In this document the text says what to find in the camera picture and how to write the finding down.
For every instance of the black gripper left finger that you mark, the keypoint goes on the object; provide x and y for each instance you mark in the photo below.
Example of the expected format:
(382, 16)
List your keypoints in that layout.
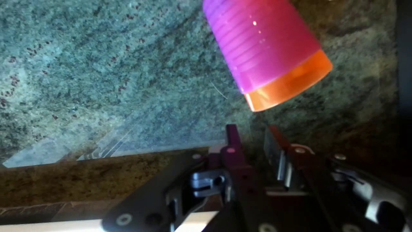
(234, 149)

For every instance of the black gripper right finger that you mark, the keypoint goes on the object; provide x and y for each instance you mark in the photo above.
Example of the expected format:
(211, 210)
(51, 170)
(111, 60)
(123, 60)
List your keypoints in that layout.
(285, 156)

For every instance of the purple cup with orange base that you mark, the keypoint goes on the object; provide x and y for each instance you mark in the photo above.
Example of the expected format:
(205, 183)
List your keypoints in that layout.
(265, 46)

